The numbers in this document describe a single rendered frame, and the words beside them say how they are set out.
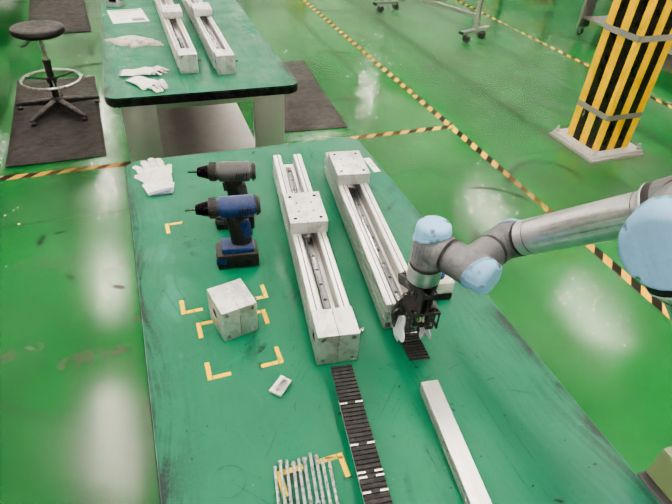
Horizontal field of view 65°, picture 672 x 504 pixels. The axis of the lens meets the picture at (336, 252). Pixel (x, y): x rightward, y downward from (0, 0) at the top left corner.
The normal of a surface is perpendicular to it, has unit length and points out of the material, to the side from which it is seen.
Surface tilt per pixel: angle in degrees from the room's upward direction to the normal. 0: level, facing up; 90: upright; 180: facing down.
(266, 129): 90
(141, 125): 90
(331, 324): 0
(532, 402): 0
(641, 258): 85
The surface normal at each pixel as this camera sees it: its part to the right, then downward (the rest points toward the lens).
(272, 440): 0.05, -0.79
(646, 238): -0.76, 0.29
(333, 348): 0.21, 0.61
